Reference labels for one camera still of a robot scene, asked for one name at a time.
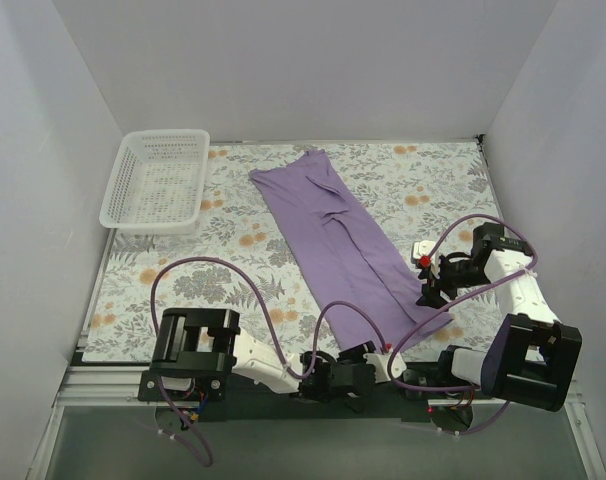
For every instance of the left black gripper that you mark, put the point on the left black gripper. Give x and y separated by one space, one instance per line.
365 373

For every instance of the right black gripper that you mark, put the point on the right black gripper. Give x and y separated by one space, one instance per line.
434 279

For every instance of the purple t shirt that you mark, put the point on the purple t shirt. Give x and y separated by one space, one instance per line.
348 263

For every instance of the white plastic mesh basket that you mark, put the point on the white plastic mesh basket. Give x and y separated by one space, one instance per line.
156 183

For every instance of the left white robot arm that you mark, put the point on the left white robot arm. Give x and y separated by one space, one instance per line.
197 349

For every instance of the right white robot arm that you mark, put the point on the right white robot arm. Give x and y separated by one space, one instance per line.
532 358

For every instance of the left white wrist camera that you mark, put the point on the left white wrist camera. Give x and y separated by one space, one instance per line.
383 372

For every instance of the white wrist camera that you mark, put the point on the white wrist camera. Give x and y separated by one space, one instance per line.
383 372
424 254

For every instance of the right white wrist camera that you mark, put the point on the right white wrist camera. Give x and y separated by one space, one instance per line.
424 254

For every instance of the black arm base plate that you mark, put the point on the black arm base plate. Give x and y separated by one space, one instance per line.
239 398

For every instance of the aluminium frame rail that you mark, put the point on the aluminium frame rail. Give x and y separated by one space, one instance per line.
101 431

